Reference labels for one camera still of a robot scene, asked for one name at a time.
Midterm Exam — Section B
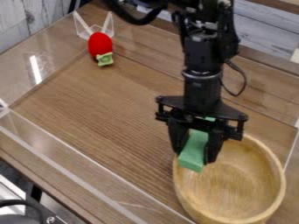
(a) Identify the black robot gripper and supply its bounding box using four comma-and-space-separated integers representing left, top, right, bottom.
155, 73, 249, 164

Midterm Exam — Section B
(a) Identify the green rectangular block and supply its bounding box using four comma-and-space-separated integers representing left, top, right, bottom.
177, 115, 218, 173

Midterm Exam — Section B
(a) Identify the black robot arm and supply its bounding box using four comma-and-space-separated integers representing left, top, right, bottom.
103, 0, 249, 165

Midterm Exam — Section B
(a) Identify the brown wooden bowl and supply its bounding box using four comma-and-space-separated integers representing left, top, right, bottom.
173, 135, 286, 224

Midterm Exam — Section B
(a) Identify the red toy strawberry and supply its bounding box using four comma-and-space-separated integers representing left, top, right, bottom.
89, 32, 114, 67

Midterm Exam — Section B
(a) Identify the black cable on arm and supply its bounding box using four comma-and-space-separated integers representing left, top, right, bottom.
220, 59, 249, 98

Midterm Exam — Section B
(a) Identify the clear acrylic tray enclosure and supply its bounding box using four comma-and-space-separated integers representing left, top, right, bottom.
0, 5, 299, 224

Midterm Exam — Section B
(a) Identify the black metal table frame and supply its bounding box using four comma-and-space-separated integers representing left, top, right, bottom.
26, 183, 69, 224

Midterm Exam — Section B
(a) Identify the black cable lower left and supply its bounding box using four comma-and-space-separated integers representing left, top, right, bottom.
0, 199, 53, 224

